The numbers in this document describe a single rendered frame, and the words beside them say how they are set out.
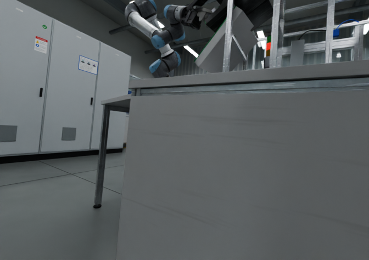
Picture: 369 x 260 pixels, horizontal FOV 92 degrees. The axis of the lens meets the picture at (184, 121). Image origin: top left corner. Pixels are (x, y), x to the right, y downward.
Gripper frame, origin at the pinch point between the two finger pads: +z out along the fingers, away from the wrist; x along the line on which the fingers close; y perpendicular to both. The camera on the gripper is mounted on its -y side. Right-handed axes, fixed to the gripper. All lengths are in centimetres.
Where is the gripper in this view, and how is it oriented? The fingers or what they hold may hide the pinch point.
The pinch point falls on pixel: (214, 14)
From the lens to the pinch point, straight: 100.9
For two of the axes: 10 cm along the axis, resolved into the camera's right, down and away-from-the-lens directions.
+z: 6.6, 4.6, -5.9
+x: -6.3, -0.8, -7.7
